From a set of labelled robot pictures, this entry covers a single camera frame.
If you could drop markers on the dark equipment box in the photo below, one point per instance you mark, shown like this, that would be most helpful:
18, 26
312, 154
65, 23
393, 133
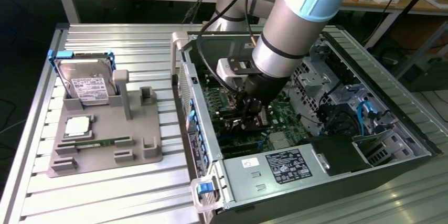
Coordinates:
430, 77

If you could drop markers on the blue case latch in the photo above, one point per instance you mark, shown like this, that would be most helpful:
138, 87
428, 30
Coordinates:
202, 187

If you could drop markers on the black open PC case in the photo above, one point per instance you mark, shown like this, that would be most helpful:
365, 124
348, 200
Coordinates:
314, 203

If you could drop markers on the green RAM stick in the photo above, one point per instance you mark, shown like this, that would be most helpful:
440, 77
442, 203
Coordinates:
94, 142

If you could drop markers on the blue disk carrier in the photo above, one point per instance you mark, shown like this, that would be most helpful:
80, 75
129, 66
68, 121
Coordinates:
62, 55

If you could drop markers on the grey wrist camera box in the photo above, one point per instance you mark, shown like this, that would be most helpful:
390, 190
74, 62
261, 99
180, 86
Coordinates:
226, 69

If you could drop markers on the grey power supply unit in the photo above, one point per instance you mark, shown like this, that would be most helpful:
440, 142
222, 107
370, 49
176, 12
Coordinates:
244, 182

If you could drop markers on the metal drive cage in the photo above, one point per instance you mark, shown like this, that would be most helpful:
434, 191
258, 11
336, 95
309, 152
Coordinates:
314, 85

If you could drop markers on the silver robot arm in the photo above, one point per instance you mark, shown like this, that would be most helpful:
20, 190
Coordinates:
290, 24

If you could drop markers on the silver hard disk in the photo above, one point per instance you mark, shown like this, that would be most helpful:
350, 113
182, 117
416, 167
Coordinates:
86, 85

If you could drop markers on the metal disk bay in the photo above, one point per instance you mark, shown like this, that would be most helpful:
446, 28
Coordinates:
378, 153

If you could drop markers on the silver chipset heat sink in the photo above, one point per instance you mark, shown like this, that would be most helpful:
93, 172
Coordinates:
281, 139

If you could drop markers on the green motherboard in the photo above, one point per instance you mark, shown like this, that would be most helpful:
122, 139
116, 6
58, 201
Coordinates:
280, 111

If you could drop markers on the silver CPU chip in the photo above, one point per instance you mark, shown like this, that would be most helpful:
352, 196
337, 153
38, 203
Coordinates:
78, 127

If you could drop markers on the grey parts rack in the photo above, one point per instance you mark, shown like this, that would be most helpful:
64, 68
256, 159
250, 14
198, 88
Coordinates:
104, 161

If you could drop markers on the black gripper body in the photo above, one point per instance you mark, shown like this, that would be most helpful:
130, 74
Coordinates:
264, 87

